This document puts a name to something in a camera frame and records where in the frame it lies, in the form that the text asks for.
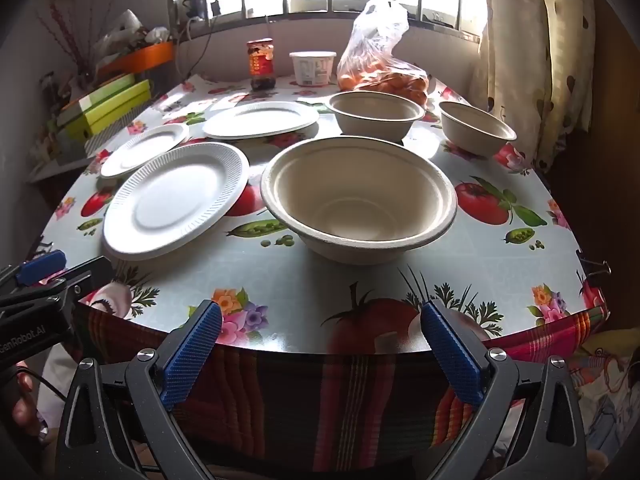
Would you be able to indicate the clear bag of oranges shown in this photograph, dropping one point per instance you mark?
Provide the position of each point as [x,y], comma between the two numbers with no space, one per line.
[380,80]

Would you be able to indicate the grey side shelf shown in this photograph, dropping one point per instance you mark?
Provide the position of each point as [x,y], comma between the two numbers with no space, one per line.
[60,167]

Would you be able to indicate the white plastic tub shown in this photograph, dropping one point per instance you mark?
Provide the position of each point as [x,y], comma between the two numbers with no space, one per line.
[312,70]

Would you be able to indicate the red plaid cloth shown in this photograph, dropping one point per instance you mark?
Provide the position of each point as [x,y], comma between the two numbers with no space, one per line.
[310,400]

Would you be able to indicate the red label sauce jar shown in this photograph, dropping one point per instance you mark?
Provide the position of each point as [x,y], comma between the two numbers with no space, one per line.
[260,67]

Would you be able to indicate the black device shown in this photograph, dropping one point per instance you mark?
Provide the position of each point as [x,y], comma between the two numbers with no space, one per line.
[194,4]

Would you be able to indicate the dried twigs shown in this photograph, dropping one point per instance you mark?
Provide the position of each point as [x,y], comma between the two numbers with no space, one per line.
[75,40]

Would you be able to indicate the olive green flat box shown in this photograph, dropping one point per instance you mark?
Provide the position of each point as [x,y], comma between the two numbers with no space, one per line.
[95,97]

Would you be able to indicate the black binder clip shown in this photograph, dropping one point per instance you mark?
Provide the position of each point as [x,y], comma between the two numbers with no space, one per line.
[597,266]

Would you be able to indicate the small beige paper bowl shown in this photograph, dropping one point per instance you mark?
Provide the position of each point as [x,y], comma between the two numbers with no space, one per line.
[475,135]

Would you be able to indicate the beige patterned curtain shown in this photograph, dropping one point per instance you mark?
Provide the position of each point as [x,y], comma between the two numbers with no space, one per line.
[540,60]

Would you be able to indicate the grey striped box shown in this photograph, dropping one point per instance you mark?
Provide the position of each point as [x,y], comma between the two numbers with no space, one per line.
[102,141]

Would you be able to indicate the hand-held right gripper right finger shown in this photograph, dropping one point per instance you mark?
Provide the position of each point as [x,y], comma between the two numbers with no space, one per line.
[452,360]

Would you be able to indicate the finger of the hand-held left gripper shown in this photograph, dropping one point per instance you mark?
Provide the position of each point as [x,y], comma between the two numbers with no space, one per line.
[90,271]
[42,264]

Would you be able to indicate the floral vegetable print tablecloth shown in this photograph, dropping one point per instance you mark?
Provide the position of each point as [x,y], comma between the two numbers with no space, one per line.
[280,280]

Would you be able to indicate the colourful printed cloth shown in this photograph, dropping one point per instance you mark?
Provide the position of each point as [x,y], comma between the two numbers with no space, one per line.
[610,390]

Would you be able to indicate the lime green flat box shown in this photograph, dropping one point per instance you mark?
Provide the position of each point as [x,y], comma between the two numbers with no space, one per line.
[117,110]

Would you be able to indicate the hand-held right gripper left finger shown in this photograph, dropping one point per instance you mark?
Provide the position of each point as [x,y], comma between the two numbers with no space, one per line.
[192,355]

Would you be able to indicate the crumpled white plastic bags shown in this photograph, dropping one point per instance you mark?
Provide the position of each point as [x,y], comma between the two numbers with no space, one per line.
[125,30]

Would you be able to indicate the white oval plate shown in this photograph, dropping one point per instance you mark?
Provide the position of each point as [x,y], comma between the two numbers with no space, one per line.
[260,120]

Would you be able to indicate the person's left hand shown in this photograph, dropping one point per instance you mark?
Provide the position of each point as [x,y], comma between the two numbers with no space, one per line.
[22,410]

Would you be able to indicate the large white foam plate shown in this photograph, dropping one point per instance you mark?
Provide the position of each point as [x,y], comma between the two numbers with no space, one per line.
[170,205]

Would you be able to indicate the small white foam plate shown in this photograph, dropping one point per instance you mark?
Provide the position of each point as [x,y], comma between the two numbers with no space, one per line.
[145,150]

